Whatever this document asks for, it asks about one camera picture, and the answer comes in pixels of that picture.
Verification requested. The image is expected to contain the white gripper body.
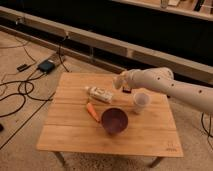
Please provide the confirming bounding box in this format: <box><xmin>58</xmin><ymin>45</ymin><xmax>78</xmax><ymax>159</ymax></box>
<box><xmin>113</xmin><ymin>71</ymin><xmax>130</xmax><ymax>89</ymax></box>

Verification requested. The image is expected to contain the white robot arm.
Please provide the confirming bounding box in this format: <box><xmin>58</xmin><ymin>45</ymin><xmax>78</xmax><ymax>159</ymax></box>
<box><xmin>113</xmin><ymin>67</ymin><xmax>213</xmax><ymax>117</ymax></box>

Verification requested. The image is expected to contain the white ceramic cup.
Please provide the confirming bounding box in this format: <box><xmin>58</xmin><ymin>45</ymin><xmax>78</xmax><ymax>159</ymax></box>
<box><xmin>133</xmin><ymin>93</ymin><xmax>150</xmax><ymax>114</ymax></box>

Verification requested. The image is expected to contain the dark brown rectangular block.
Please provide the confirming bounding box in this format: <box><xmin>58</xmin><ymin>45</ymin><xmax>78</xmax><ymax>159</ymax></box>
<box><xmin>122</xmin><ymin>87</ymin><xmax>131</xmax><ymax>93</ymax></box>

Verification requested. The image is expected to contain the white tube bottle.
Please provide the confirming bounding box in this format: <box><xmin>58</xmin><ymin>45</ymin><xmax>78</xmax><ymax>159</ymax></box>
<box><xmin>85</xmin><ymin>86</ymin><xmax>113</xmax><ymax>103</ymax></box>

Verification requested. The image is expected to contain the dark purple bowl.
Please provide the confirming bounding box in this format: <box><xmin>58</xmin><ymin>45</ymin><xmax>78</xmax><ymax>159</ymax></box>
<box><xmin>101</xmin><ymin>108</ymin><xmax>128</xmax><ymax>134</ymax></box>

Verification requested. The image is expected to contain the orange carrot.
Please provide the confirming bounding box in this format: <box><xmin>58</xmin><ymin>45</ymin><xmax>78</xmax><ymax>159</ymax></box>
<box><xmin>86</xmin><ymin>102</ymin><xmax>100</xmax><ymax>122</ymax></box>

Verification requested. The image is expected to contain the wooden folding table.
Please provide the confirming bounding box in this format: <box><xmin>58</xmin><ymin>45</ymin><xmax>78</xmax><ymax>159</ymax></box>
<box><xmin>37</xmin><ymin>73</ymin><xmax>183</xmax><ymax>161</ymax></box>

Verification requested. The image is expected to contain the dark blue power box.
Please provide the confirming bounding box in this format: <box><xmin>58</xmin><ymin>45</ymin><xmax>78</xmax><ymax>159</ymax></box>
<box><xmin>37</xmin><ymin>60</ymin><xmax>55</xmax><ymax>74</ymax></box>

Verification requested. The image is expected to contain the small black adapter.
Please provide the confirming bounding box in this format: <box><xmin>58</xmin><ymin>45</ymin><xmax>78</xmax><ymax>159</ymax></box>
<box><xmin>17</xmin><ymin>64</ymin><xmax>30</xmax><ymax>72</ymax></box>

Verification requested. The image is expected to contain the long wooden shelf rail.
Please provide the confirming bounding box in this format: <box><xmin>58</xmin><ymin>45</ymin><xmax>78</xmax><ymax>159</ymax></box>
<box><xmin>0</xmin><ymin>6</ymin><xmax>213</xmax><ymax>85</ymax></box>

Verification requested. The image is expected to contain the black floor cable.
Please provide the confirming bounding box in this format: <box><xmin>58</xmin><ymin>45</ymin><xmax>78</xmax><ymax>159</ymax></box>
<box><xmin>0</xmin><ymin>71</ymin><xmax>56</xmax><ymax>118</ymax></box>

